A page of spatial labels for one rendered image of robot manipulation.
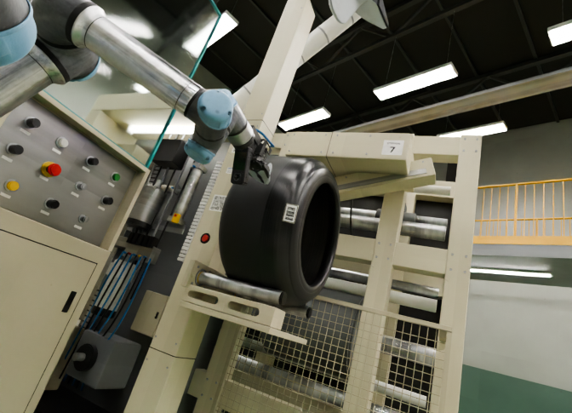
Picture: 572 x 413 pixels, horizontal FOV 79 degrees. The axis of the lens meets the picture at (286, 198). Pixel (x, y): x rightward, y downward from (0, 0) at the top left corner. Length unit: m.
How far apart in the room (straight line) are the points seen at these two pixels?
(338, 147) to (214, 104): 1.06
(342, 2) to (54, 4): 0.70
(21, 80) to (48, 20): 0.15
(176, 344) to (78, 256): 0.47
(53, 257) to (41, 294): 0.12
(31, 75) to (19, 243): 0.57
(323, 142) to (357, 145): 0.18
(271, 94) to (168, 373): 1.24
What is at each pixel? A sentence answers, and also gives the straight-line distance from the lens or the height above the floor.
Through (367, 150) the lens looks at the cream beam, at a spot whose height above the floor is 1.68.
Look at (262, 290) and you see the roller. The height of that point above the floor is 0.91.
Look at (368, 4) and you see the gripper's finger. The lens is 0.32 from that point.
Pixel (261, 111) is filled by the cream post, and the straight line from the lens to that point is 1.68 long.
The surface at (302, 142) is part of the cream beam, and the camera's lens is 1.81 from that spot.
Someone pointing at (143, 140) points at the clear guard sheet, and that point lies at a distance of 1.61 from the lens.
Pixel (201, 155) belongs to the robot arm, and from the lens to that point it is 0.87.
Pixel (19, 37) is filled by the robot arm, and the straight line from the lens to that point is 0.36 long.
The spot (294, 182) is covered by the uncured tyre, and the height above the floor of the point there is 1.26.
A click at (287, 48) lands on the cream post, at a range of 1.92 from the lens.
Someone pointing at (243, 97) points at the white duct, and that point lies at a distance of 2.27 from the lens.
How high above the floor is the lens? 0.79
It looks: 21 degrees up
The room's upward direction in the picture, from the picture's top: 17 degrees clockwise
